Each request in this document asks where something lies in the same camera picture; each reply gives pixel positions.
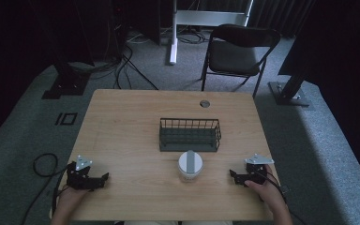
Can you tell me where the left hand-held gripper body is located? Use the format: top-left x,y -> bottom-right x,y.
66,155 -> 97,191

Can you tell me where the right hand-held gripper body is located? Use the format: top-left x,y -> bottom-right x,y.
242,153 -> 276,186

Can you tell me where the person's left hand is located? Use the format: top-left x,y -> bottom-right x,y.
56,187 -> 89,217

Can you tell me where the person's right hand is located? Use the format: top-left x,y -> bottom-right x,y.
244,179 -> 285,214

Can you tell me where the white cup with grey lid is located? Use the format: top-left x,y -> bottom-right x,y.
177,149 -> 204,184

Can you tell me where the black metal stand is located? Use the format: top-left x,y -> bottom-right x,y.
267,69 -> 311,108
41,59 -> 92,100

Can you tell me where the black folding chair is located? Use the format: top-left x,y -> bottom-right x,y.
200,23 -> 281,99

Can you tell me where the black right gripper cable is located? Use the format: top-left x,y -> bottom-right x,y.
257,170 -> 292,204

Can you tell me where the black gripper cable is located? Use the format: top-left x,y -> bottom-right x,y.
257,170 -> 292,204
20,152 -> 69,225

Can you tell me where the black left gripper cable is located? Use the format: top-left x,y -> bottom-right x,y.
20,152 -> 69,225

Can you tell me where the black wire basket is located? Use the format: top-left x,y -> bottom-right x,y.
158,117 -> 222,153

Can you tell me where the bundle of floor cables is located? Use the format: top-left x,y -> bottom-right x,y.
68,29 -> 210,92

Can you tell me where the white desk frame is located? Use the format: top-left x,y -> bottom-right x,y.
168,0 -> 255,66

